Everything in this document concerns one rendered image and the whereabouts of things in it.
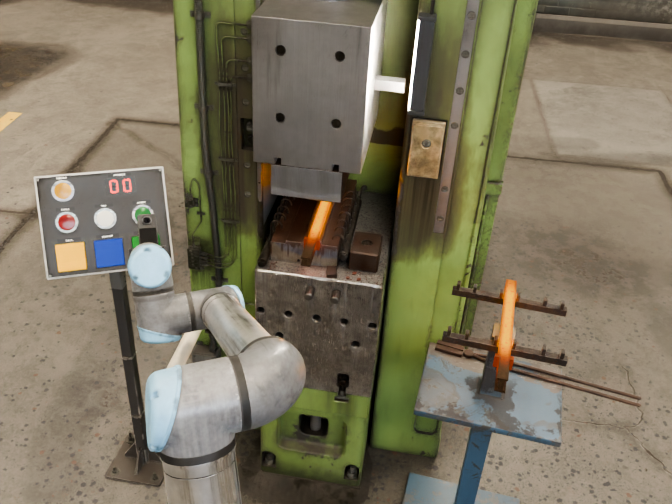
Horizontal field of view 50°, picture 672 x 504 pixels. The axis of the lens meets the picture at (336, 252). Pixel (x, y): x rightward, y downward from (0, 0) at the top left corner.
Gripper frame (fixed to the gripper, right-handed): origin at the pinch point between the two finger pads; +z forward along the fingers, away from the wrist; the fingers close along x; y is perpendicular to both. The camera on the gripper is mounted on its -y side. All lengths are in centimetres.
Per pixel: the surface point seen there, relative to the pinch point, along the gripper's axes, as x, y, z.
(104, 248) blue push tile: -11.1, -0.5, 9.9
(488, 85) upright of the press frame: 92, -34, -21
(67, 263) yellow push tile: -21.0, 2.4, 9.9
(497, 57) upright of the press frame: 93, -41, -25
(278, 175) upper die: 37.3, -16.0, 0.7
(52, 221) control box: -23.6, -9.2, 10.6
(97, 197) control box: -11.3, -14.6, 10.6
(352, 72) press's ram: 54, -39, -22
